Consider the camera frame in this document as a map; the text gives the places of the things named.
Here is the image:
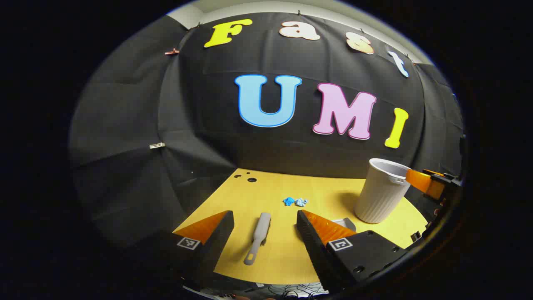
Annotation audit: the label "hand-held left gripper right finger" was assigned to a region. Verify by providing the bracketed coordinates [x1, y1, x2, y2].
[296, 210, 408, 294]

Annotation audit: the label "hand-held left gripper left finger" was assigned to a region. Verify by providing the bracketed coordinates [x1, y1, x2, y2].
[158, 210, 234, 290]

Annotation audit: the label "white ribbed garbage bin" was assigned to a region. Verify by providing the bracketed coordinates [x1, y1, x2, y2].
[354, 158, 413, 224]

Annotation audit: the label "black cables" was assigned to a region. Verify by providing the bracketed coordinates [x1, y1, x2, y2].
[266, 282, 325, 297]

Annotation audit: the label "small grey broom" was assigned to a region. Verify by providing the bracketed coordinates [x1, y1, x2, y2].
[244, 212, 271, 266]

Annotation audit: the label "wooden desktop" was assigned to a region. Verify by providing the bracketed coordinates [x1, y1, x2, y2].
[172, 168, 429, 286]

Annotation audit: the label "grey dustpan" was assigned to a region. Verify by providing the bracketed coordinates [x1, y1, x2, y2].
[333, 218, 357, 232]

